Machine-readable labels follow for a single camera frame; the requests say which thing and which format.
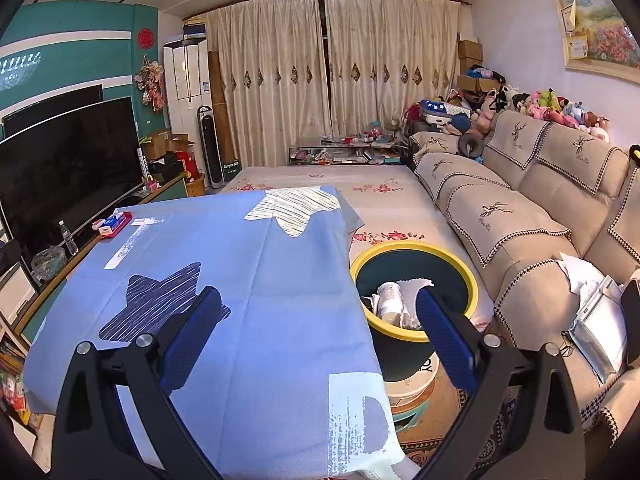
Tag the open cardboard box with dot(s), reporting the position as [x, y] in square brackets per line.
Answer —
[477, 82]

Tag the green wooden television cabinet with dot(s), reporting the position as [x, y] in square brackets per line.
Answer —
[170, 187]

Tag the patterned rug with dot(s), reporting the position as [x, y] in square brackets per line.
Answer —
[492, 440]

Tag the artificial flower decoration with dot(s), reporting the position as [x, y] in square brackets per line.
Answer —
[150, 82]

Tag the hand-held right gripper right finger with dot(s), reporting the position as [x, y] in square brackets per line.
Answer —
[445, 335]

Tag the white loose papers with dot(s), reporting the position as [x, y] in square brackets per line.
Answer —
[580, 270]

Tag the white foam sheet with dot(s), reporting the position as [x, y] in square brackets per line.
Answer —
[412, 287]

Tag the framed flower painting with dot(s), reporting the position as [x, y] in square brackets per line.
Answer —
[605, 30]

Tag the red round paper decoration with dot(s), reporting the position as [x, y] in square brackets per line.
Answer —
[145, 37]

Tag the clear water bottle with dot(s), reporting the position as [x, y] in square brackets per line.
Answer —
[70, 237]

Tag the white bucket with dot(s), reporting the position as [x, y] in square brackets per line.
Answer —
[415, 385]

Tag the blue star print tablecloth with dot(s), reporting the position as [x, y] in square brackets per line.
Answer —
[250, 285]

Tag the large curved black television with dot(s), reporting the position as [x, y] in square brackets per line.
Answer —
[65, 175]

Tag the row of colourful books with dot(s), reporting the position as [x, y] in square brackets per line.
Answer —
[10, 370]

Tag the brown rolled mat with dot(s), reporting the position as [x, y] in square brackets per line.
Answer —
[220, 110]

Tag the beige deer print sofa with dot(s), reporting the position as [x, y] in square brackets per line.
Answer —
[545, 185]

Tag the white round tub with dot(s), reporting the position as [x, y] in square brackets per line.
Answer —
[389, 299]

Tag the green label box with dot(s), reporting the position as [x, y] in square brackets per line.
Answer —
[231, 167]

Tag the black flat television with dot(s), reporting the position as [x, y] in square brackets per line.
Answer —
[50, 107]

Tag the white standing air conditioner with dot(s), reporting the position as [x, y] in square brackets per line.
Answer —
[185, 80]

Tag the blue star plush pillow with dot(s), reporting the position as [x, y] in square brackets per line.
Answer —
[440, 110]

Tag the blue box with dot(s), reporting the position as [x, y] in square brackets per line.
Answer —
[194, 27]

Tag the yellow rimmed dark bin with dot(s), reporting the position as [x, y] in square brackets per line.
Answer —
[400, 265]

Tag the beige patterned curtain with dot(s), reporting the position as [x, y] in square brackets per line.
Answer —
[270, 75]
[395, 55]

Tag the glass ashtray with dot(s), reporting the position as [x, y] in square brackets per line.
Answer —
[47, 260]

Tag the low shelf with clutter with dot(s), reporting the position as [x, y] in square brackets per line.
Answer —
[345, 155]

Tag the wicker basket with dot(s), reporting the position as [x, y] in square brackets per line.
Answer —
[195, 185]

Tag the row of plush toys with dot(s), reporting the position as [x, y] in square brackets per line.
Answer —
[550, 102]

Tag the white drawer unit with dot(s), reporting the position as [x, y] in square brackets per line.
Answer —
[15, 290]

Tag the floral bed sheet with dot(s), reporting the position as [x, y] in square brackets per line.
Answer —
[320, 177]

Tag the green plastic stool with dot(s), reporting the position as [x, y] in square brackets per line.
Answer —
[412, 417]

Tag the black tower fan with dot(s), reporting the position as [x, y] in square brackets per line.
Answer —
[210, 145]

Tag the red bag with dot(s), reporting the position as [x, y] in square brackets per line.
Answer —
[190, 162]

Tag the stack of plastic folders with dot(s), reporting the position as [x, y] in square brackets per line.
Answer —
[597, 330]

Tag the brown open carton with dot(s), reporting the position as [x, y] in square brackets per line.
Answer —
[155, 142]
[180, 145]

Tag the grey neck pillow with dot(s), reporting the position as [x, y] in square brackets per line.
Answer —
[470, 144]

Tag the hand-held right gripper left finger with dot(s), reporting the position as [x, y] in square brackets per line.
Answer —
[192, 340]

